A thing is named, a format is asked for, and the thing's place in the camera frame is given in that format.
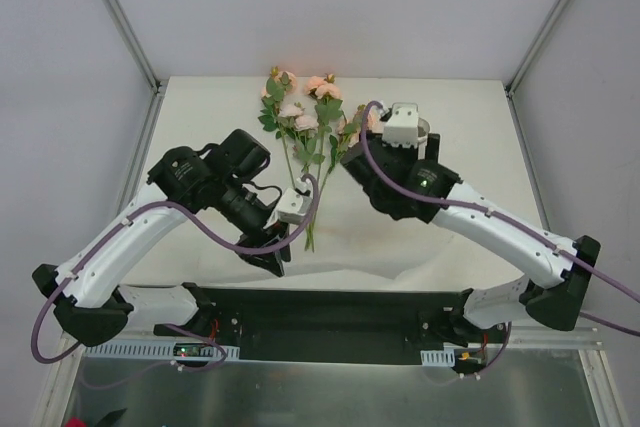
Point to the white wrapping paper sheet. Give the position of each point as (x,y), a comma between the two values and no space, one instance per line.
(410,257)

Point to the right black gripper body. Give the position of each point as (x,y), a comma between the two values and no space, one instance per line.
(361,160)

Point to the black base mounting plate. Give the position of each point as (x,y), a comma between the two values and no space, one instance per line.
(332,326)

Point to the pale pink rose stem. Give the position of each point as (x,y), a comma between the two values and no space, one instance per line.
(302,147)

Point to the left aluminium frame post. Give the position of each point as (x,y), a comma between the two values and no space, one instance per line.
(132,43)

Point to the left white cable duct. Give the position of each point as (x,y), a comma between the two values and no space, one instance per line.
(162,350)

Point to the white ribbed ceramic vase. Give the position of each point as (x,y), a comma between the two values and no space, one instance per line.
(423,131)

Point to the peach rose stem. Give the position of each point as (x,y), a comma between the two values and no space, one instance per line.
(345,134)
(278,87)
(326,103)

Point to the right white cable duct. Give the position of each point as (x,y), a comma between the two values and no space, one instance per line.
(450,357)

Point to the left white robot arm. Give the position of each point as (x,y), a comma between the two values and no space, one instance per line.
(92,304)

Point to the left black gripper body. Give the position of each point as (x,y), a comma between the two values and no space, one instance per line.
(267,245)

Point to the white cable duct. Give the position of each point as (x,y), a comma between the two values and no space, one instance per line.
(450,357)
(162,350)

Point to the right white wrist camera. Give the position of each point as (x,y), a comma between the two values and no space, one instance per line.
(400,125)

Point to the aluminium frame post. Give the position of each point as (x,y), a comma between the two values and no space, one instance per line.
(541,37)
(132,43)

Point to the right aluminium frame post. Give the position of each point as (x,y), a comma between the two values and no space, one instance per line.
(541,37)

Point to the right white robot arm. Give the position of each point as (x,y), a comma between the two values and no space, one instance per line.
(555,275)

